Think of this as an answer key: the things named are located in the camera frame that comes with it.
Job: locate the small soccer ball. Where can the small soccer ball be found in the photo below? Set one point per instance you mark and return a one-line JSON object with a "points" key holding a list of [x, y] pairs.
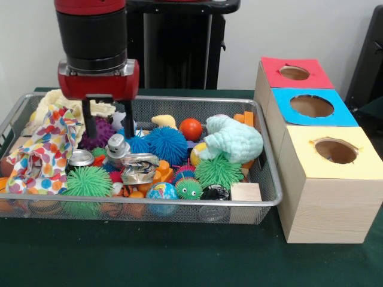
{"points": [[117, 119]]}

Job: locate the blue spiky ball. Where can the blue spiky ball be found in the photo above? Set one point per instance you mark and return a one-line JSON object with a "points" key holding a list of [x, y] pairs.
{"points": [[166, 143]]}

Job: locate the green spiky ball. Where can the green spiky ball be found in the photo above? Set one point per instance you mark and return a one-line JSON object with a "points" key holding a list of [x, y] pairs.
{"points": [[88, 180]]}

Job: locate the dark green tablecloth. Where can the dark green tablecloth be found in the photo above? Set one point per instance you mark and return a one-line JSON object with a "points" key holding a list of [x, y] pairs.
{"points": [[374, 110], [149, 257]]}

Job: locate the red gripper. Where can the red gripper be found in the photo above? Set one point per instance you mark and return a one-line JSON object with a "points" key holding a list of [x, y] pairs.
{"points": [[98, 85]]}

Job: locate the small wooden block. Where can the small wooden block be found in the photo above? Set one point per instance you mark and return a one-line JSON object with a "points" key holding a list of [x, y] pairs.
{"points": [[246, 192]]}

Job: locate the mint green knitted cloth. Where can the mint green knitted cloth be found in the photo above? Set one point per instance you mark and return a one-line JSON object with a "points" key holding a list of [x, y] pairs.
{"points": [[236, 137]]}

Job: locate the large polka dot cloth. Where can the large polka dot cloth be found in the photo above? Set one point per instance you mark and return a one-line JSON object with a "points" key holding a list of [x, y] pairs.
{"points": [[51, 149]]}

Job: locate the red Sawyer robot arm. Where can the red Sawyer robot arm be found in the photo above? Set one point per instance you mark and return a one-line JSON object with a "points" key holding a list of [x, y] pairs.
{"points": [[89, 36]]}

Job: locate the purple knobbly ball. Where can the purple knobbly ball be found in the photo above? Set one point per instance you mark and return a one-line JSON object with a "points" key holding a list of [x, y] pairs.
{"points": [[104, 136]]}

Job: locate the pale yellow knitted cloth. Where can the pale yellow knitted cloth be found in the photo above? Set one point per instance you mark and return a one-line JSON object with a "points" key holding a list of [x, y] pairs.
{"points": [[48, 101]]}

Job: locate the red orange ball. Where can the red orange ball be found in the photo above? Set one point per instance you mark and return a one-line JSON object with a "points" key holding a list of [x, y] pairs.
{"points": [[191, 129]]}

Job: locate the globe print ball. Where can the globe print ball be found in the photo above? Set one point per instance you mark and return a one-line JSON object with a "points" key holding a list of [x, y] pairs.
{"points": [[161, 191]]}

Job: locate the wooden box with three holes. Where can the wooden box with three holes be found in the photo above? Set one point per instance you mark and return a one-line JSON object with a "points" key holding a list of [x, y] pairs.
{"points": [[326, 209]]}

